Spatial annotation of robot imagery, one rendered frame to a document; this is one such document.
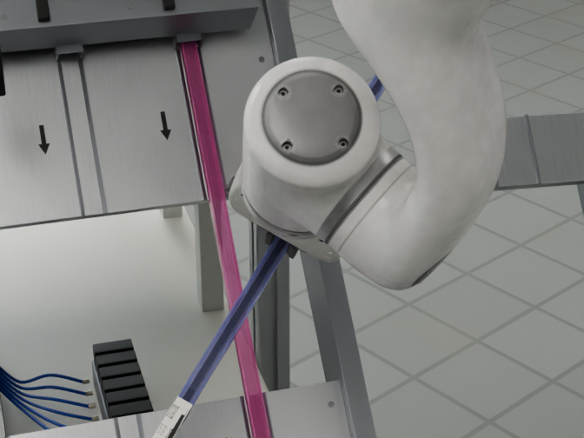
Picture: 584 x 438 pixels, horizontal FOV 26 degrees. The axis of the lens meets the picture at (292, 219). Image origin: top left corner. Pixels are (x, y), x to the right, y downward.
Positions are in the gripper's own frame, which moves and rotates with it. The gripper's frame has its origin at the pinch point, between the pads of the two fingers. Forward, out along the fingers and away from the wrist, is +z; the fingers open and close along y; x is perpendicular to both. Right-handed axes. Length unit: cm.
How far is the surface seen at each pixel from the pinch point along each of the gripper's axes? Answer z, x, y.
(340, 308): 6.8, 2.4, -7.0
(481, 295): 177, -47, -33
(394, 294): 178, -38, -16
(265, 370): 51, 6, -3
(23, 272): 69, 9, 34
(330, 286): 6.8, 1.0, -5.3
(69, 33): 1.5, -6.0, 25.7
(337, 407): 7.5, 10.0, -11.1
